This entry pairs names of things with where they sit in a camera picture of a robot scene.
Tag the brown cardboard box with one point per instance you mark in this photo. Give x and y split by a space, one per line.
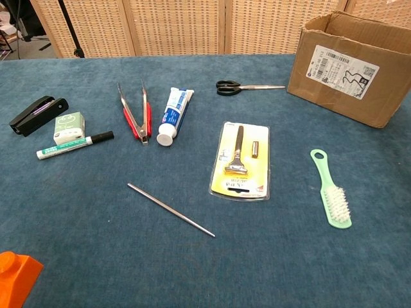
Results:
337 96

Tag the razor in yellow blister pack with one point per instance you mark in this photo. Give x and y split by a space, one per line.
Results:
240 163

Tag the white blue toothpaste tube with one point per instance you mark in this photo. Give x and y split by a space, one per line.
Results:
171 117

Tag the thin metal rod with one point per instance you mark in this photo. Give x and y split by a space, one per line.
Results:
170 210

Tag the red steel kitchen tongs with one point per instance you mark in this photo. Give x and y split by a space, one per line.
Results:
141 122

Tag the blue table cloth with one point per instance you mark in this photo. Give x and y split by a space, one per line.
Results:
128 256

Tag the woven folding screen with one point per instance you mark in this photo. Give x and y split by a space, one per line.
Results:
176 25

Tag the mint green brush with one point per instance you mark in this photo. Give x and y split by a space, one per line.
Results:
334 200

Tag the pale green tissue pack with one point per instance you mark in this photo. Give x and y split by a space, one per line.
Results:
69 126

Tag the green white marker pen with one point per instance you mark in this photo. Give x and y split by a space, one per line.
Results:
64 147

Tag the black stapler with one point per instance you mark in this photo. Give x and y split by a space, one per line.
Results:
35 115

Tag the black tripod stand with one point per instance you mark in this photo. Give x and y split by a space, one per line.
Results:
72 32

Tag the orange plastic block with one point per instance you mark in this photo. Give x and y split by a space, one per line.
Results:
16 279

